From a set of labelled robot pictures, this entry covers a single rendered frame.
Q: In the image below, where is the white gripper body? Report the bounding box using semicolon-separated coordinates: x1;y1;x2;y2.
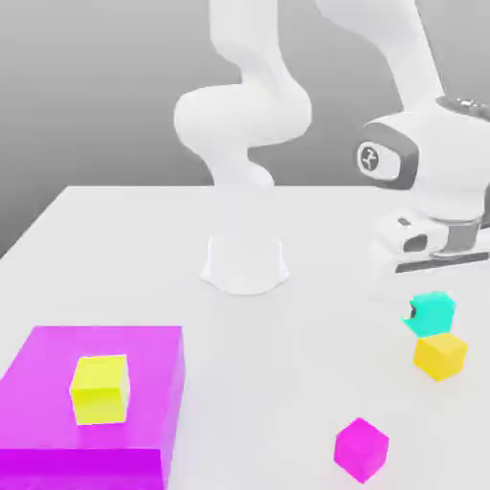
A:
364;244;490;304

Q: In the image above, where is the small teal cube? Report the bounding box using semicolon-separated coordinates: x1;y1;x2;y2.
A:
401;290;457;339

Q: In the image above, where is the small orange cube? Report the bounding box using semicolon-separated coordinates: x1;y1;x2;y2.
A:
412;332;469;383

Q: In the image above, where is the small magenta cube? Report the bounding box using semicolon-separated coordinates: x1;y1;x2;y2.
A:
333;416;390;485

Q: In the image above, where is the small yellow cube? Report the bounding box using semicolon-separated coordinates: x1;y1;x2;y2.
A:
69;354;131;427

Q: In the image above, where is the large magenta box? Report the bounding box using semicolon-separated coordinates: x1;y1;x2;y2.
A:
0;324;188;490

